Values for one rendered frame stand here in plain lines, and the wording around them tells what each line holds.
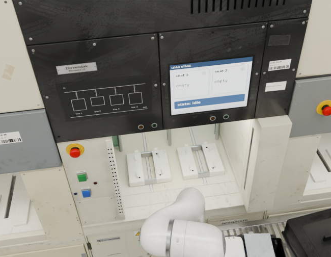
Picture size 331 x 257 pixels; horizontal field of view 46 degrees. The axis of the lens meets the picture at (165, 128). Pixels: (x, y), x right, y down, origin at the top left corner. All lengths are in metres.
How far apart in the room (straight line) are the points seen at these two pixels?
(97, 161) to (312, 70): 0.87
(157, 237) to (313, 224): 1.04
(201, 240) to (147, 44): 0.61
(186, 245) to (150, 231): 0.10
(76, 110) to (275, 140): 0.76
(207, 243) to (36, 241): 1.12
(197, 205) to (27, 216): 1.07
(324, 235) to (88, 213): 1.05
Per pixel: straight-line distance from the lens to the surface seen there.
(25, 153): 1.54
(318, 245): 1.89
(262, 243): 1.56
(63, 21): 1.22
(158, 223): 1.06
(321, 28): 1.43
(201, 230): 1.05
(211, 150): 2.11
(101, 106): 1.38
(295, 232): 1.90
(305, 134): 1.69
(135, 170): 2.02
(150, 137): 2.23
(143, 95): 1.36
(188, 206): 1.13
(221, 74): 1.37
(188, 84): 1.36
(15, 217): 2.03
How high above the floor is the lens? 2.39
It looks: 42 degrees down
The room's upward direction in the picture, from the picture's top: 3 degrees counter-clockwise
